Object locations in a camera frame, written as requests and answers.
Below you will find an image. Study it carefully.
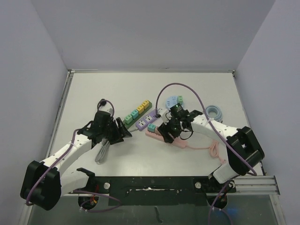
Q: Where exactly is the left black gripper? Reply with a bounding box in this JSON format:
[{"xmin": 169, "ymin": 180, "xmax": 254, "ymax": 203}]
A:
[{"xmin": 101, "ymin": 118, "xmax": 131, "ymax": 144}]

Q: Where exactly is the green charger plug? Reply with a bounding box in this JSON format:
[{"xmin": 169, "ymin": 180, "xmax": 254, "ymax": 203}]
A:
[
  {"xmin": 177, "ymin": 96, "xmax": 183, "ymax": 105},
  {"xmin": 124, "ymin": 114, "xmax": 133, "ymax": 125}
]

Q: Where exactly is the teal charger plug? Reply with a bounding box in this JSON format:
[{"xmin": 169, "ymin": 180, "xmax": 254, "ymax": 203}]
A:
[
  {"xmin": 147, "ymin": 123, "xmax": 156, "ymax": 133},
  {"xmin": 131, "ymin": 109, "xmax": 139, "ymax": 120}
]

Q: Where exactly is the yellow charger plug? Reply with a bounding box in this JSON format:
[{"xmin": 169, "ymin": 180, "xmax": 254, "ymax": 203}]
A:
[
  {"xmin": 137, "ymin": 105, "xmax": 145, "ymax": 115},
  {"xmin": 142, "ymin": 100, "xmax": 150, "ymax": 110}
]

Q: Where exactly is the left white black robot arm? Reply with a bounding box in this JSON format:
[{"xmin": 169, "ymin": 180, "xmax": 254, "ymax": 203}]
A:
[{"xmin": 20, "ymin": 111, "xmax": 132, "ymax": 210}]

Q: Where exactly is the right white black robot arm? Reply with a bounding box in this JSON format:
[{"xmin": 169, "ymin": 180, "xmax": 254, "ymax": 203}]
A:
[{"xmin": 157, "ymin": 104, "xmax": 265, "ymax": 192}]

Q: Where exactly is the green power strip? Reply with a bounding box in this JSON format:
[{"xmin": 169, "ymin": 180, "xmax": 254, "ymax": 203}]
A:
[{"xmin": 123, "ymin": 102, "xmax": 152, "ymax": 129}]

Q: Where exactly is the pink power strip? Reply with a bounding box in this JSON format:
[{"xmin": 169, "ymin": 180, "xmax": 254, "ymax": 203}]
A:
[{"xmin": 145, "ymin": 130, "xmax": 188, "ymax": 149}]

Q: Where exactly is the purple power strip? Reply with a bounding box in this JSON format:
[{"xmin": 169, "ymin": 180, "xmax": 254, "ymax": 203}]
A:
[{"xmin": 135, "ymin": 109, "xmax": 158, "ymax": 131}]

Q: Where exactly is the blue round power socket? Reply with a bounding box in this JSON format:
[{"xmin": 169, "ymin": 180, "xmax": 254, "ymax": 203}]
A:
[{"xmin": 165, "ymin": 96, "xmax": 184, "ymax": 109}]

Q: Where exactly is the grey power cord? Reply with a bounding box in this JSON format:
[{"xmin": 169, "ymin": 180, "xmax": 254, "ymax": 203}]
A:
[{"xmin": 95, "ymin": 127, "xmax": 138, "ymax": 165}]

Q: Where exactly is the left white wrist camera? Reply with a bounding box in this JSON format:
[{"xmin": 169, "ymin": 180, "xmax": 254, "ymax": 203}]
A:
[{"xmin": 107, "ymin": 108, "xmax": 113, "ymax": 114}]

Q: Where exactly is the pink power cord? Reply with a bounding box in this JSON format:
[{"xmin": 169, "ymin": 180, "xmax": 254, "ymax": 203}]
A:
[{"xmin": 186, "ymin": 139, "xmax": 229, "ymax": 165}]

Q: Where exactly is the light blue coiled cord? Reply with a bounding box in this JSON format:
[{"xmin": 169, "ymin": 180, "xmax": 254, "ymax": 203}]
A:
[{"xmin": 205, "ymin": 105, "xmax": 223, "ymax": 121}]

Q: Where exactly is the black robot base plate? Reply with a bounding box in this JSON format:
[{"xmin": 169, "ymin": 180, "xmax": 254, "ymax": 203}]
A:
[{"xmin": 76, "ymin": 176, "xmax": 236, "ymax": 209}]

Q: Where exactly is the aluminium frame rail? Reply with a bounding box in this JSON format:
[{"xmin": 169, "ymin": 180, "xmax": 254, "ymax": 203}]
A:
[{"xmin": 30, "ymin": 71, "xmax": 278, "ymax": 225}]

